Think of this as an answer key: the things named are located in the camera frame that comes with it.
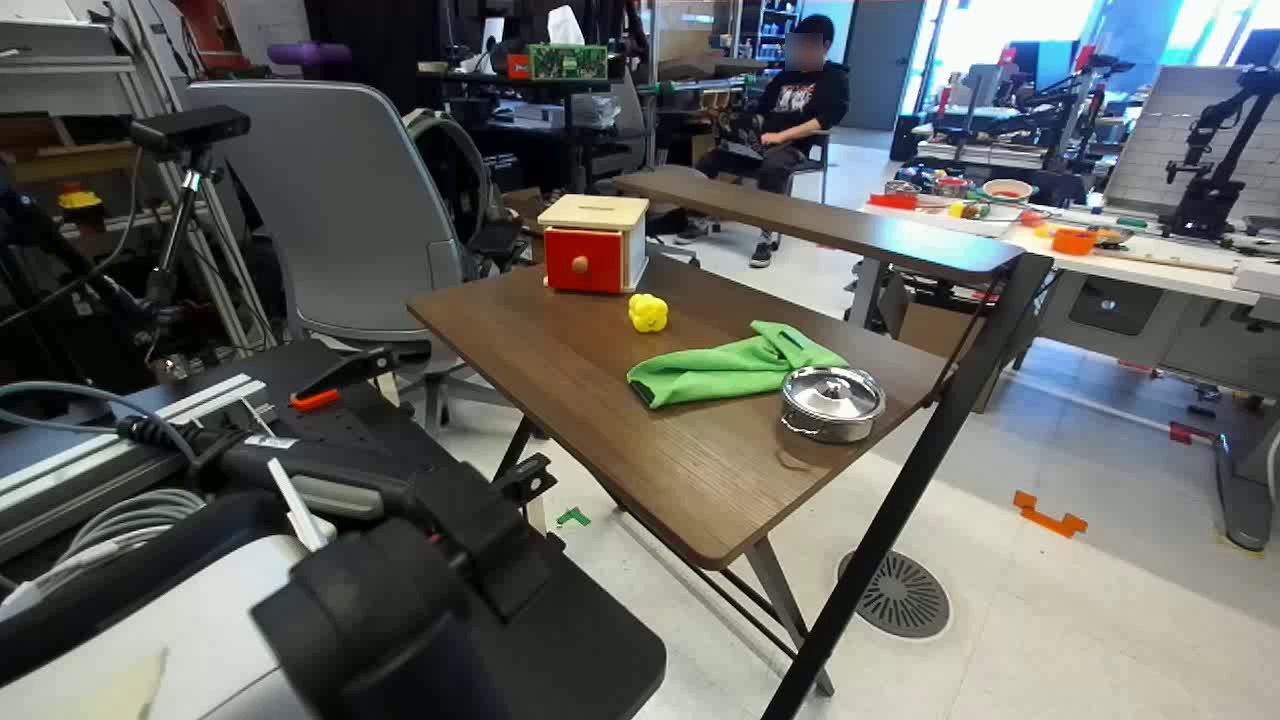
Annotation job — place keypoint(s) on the long brown wooden table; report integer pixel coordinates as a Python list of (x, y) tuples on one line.
[(801, 220)]

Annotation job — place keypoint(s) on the green floor tape marker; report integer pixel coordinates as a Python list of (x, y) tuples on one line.
[(573, 518)]

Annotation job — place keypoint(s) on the grey office chair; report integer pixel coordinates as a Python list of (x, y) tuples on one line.
[(332, 202)]

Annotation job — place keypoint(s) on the small orange container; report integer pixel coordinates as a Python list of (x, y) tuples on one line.
[(1073, 243)]

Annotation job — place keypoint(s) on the camera tripod stand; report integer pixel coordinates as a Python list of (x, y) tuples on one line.
[(186, 131)]

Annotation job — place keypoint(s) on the stainless steel pot lid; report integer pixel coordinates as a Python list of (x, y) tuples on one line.
[(830, 394)]

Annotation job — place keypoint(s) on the yellow toy ball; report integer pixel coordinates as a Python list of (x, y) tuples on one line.
[(651, 315)]

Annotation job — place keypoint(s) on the aluminium rail profile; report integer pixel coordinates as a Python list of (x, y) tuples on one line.
[(82, 460)]

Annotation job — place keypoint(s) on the red wooden box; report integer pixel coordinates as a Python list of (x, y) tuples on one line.
[(587, 260)]

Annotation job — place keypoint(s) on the orange floor tape marker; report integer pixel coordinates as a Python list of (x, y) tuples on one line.
[(1050, 518)]

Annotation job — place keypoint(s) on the grey upright panel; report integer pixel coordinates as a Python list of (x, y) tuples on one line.
[(1144, 146)]

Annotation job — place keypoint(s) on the seated person in black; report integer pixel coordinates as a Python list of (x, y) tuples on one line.
[(801, 103)]

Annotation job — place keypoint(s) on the Franka robot arm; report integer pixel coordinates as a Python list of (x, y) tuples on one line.
[(441, 624)]

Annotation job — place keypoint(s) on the green circuit board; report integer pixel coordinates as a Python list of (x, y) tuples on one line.
[(564, 61)]

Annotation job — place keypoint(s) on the small red toy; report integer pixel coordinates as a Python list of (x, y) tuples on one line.
[(898, 202)]

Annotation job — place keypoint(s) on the purple cushion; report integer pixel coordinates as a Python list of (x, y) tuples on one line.
[(311, 53)]

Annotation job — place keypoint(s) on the round floor drain cover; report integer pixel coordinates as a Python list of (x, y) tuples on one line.
[(900, 596)]

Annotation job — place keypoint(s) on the small stainless steel pot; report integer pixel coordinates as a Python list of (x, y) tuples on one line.
[(818, 432)]

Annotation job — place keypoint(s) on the green microfiber towel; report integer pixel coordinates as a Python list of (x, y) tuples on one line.
[(707, 372)]

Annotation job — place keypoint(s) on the black background robot arm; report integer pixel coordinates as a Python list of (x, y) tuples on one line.
[(1207, 202)]

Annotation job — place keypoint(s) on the white cluttered work table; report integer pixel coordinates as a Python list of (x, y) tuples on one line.
[(1174, 275)]

